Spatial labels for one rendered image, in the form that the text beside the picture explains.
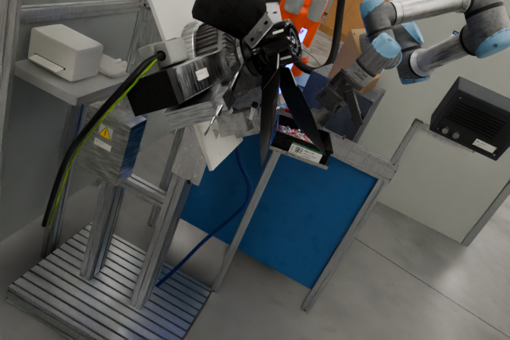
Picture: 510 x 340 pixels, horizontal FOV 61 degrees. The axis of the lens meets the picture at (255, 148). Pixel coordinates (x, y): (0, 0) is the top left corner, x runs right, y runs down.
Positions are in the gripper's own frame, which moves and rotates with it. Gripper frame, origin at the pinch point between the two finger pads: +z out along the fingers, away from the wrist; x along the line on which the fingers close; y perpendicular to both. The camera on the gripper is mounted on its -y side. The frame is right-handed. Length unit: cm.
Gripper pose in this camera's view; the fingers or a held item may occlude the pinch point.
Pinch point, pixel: (315, 130)
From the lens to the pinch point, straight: 138.2
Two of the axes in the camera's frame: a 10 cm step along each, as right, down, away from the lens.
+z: -6.0, 6.6, 4.5
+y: -7.4, -6.7, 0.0
